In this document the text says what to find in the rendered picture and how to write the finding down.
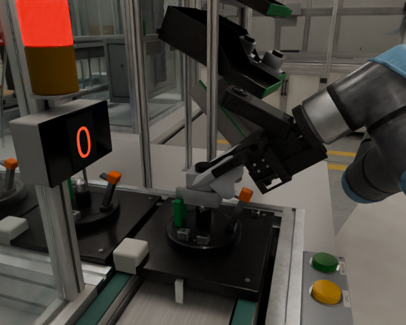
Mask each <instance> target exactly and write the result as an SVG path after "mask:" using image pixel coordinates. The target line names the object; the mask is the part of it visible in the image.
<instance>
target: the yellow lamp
mask: <svg viewBox="0 0 406 325"><path fill-rule="evenodd" d="M24 52H25V57H26V63H27V67H28V73H29V78H30V84H31V87H32V93H34V94H36V95H63V94H71V93H74V92H78V91H79V90H80V89H79V80H78V75H77V65H76V60H75V51H74V46H73V45H64V46H25V47H24Z"/></svg>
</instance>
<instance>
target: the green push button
mask: <svg viewBox="0 0 406 325"><path fill-rule="evenodd" d="M312 263H313V266H314V267H315V268H317V269H318V270H320V271H325V272H332V271H335V270H336V269H337V266H338V261H337V259H336V258H335V257H334V256H332V255H331V254H329V253H324V252H320V253H316V254H314V255H313V259H312Z"/></svg>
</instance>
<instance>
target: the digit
mask: <svg viewBox="0 0 406 325"><path fill-rule="evenodd" d="M66 124H67V129H68V136H69V141H70V149H71V154H72V162H73V169H74V171H75V170H76V169H78V168H80V167H81V166H83V165H85V164H86V163H88V162H90V161H91V160H93V159H94V158H96V157H97V147H96V142H95V132H94V126H93V116H92V111H89V112H86V113H83V114H80V115H78V116H76V117H72V118H71V119H67V120H66Z"/></svg>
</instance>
